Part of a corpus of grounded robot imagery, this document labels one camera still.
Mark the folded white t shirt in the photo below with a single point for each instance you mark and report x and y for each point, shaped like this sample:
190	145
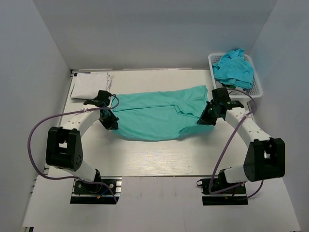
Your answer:
87	85

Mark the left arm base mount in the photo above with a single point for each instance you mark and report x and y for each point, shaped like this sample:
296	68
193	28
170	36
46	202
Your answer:
83	193

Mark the white plastic basket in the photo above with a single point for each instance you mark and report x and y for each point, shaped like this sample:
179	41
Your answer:
255	91

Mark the green t shirt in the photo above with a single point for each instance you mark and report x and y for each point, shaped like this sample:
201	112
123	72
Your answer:
161	115

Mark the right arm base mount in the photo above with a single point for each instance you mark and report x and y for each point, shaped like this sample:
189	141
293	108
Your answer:
235	196

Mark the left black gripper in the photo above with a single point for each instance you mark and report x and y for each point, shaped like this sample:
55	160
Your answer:
109	121

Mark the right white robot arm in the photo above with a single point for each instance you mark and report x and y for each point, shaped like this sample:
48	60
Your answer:
265	157

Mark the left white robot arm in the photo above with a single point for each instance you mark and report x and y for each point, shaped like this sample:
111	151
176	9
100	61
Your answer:
64	144

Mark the blue t shirt in basket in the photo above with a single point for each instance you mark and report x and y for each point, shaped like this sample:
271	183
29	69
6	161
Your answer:
234	70

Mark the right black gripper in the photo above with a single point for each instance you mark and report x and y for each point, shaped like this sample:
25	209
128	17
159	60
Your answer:
207	116

